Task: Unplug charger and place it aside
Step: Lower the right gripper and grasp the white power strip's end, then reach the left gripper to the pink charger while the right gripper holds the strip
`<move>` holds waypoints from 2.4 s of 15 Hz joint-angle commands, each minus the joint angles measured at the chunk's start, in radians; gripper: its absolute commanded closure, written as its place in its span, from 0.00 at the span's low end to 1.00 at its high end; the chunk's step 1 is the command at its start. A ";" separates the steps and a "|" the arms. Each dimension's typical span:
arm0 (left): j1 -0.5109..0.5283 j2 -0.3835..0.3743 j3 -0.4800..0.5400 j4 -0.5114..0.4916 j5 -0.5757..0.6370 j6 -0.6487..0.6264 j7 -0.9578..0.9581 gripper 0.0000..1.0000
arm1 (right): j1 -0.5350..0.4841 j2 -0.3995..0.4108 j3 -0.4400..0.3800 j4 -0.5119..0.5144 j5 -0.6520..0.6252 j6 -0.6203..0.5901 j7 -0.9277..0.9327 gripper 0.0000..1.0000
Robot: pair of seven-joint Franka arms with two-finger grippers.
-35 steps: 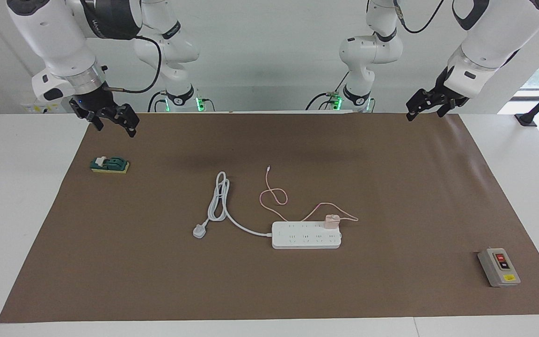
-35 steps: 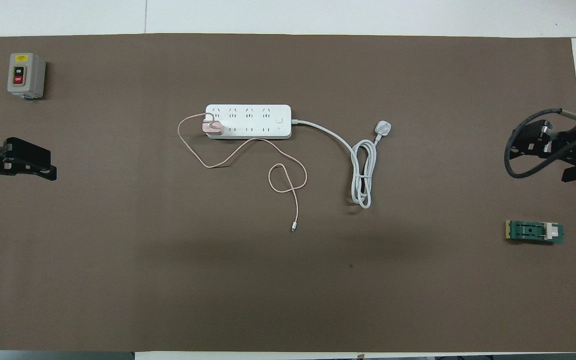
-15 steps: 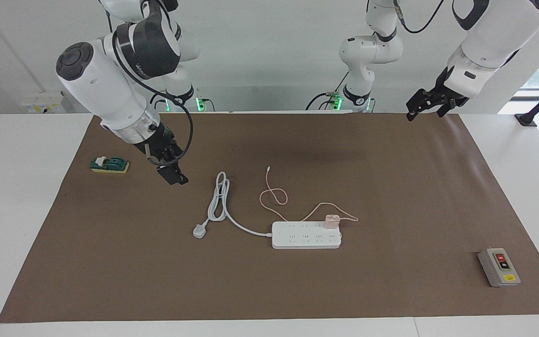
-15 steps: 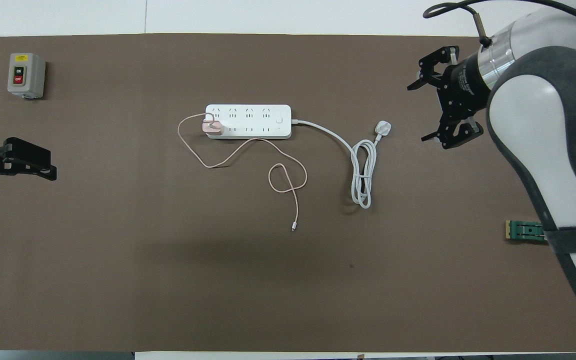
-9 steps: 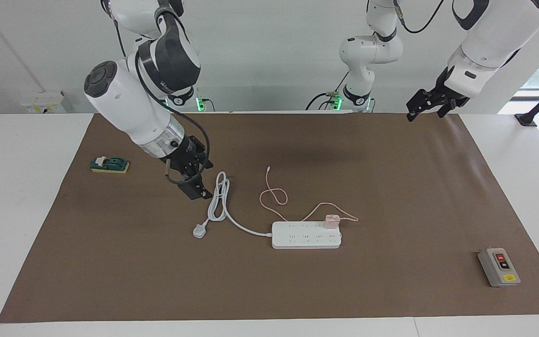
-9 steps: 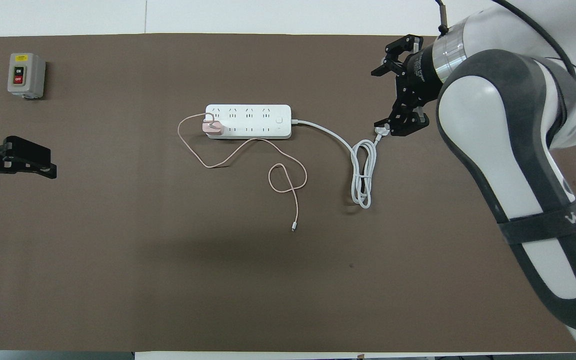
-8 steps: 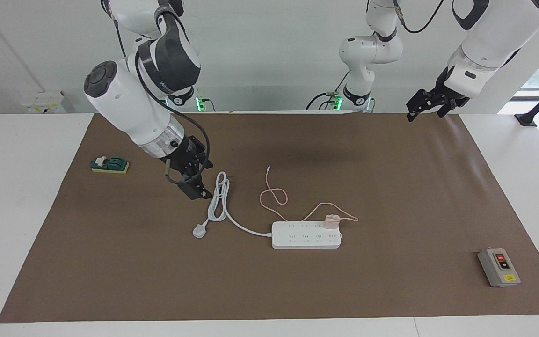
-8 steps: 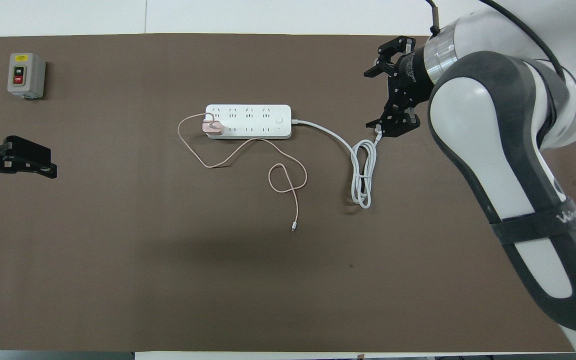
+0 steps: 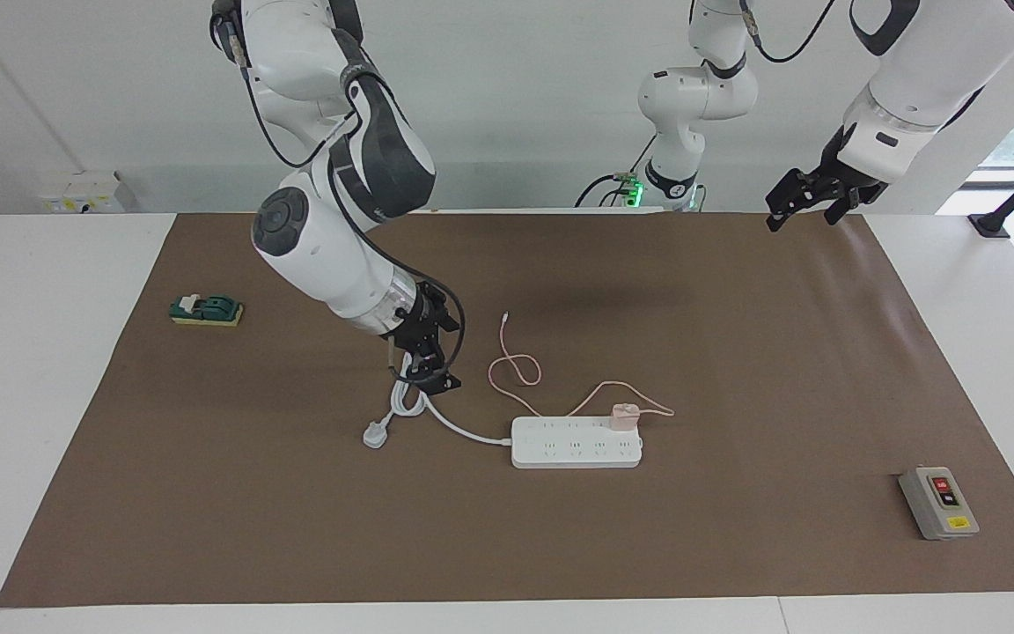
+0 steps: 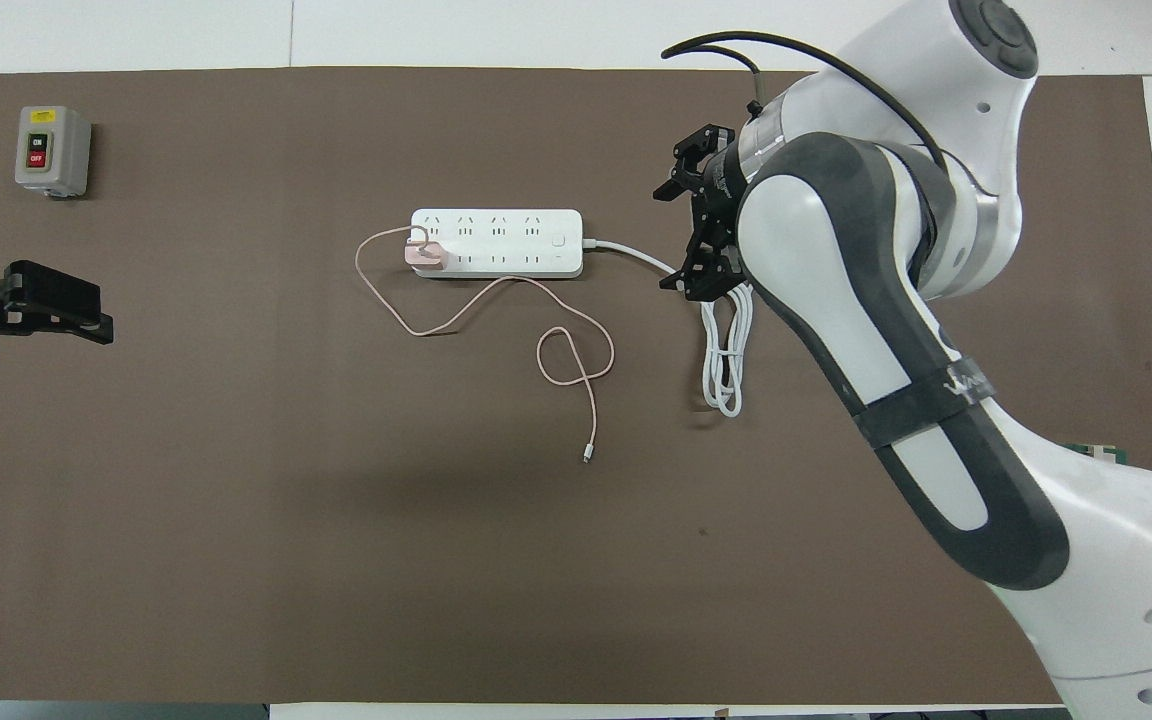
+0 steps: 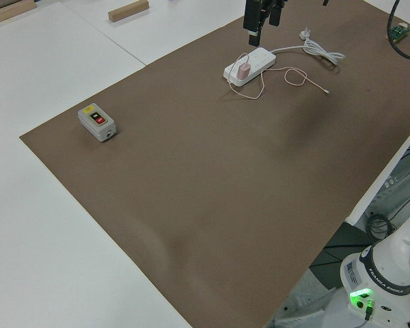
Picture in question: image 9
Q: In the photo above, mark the pink charger adapter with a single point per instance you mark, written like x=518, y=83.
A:
x=623, y=416

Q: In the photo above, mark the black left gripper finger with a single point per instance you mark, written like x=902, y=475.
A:
x=833, y=214
x=775, y=221

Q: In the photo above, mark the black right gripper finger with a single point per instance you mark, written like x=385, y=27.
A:
x=443, y=380
x=409, y=366

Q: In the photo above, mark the grey push-button switch box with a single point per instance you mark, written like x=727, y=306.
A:
x=934, y=511

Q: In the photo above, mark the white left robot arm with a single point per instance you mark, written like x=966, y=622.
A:
x=938, y=70

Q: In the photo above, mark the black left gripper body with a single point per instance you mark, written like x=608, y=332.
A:
x=833, y=187

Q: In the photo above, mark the brown table mat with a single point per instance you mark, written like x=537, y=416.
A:
x=296, y=528

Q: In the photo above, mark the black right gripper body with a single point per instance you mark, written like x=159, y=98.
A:
x=423, y=321

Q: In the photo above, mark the white wall socket box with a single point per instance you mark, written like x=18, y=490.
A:
x=84, y=195

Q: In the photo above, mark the green knife switch yellow base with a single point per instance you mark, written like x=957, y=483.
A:
x=212, y=308

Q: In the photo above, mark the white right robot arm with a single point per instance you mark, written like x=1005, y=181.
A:
x=322, y=246

